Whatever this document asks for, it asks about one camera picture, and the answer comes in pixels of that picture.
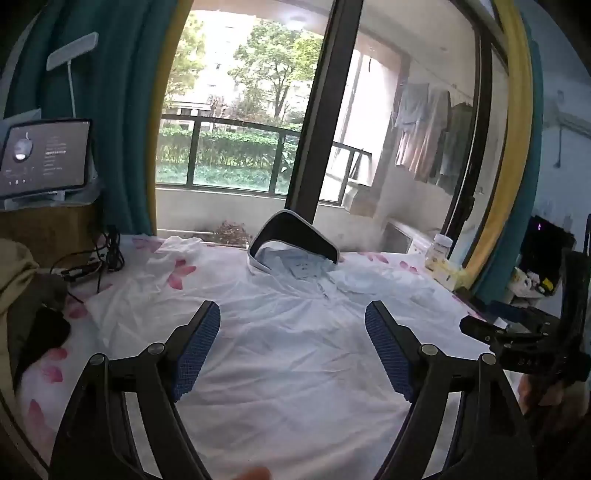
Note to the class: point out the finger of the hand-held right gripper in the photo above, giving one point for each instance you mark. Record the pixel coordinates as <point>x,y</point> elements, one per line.
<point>480,328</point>

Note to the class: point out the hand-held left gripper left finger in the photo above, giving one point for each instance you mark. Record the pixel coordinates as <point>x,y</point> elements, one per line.
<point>198,350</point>

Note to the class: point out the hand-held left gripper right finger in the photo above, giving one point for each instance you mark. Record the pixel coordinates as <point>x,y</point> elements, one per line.
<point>390,355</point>

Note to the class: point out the white shirt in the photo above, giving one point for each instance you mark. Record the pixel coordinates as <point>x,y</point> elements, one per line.
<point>286,332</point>

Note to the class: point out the person's right forearm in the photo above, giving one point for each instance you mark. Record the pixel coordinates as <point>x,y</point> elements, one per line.
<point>549,429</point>

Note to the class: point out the person's right hand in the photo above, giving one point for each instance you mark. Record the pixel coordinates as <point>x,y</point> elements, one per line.
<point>531,397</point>

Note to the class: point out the person's left hand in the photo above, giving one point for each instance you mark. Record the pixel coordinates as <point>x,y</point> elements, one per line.
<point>251,474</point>

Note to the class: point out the yellow tissue box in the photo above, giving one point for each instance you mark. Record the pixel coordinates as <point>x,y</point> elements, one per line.
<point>445,278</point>

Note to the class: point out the black monitor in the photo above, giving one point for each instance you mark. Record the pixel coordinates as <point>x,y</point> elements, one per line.
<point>547,249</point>

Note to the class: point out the white-lid jar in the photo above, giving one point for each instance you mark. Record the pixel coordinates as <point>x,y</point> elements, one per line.
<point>438,251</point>

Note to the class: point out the white appliance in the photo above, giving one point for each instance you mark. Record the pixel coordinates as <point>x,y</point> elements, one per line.
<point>406,237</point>

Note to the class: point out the brown dried plant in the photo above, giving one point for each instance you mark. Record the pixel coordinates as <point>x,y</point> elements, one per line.
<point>231,233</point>

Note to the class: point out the teal curtain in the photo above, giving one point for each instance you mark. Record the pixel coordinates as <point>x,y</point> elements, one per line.
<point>124,138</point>
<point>531,184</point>

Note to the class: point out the floral tablecloth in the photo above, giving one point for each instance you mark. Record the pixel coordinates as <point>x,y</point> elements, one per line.
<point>51,369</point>

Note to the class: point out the cardboard box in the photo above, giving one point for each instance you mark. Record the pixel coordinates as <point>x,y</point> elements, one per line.
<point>362,201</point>

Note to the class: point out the dark cloth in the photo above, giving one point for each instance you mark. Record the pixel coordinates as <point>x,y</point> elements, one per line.
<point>41,332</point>

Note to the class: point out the dark green hanging garment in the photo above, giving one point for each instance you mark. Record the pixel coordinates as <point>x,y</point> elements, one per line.
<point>455,147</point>

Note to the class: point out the pale pink hanging garment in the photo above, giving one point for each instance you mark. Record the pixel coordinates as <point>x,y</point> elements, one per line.
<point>422,147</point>

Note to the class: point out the wooden cabinet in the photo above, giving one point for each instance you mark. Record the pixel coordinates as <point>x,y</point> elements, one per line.
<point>46,235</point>

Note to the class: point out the yellow curtain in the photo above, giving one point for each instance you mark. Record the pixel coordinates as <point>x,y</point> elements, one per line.
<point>159,92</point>
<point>512,138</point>

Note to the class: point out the olive jacket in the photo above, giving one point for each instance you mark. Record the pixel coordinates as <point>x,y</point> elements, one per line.
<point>18,277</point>

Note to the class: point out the balcony railing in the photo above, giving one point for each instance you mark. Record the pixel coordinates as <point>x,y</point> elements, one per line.
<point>197,152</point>

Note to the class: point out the grey tablet stand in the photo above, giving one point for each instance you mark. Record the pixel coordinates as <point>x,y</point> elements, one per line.
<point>46,197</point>

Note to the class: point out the light blue hanging garment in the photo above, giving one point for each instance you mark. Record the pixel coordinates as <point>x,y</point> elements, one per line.
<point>411,108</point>

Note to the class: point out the grey tablet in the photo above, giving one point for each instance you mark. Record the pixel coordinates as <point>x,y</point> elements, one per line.
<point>46,157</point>

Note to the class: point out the black window pillar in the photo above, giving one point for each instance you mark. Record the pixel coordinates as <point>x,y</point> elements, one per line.
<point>323,115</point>

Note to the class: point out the white desk lamp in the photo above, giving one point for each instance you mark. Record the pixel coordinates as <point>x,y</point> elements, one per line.
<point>74,48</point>

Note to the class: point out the black sliding door frame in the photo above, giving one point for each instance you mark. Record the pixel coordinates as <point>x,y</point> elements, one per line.
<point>466,207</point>

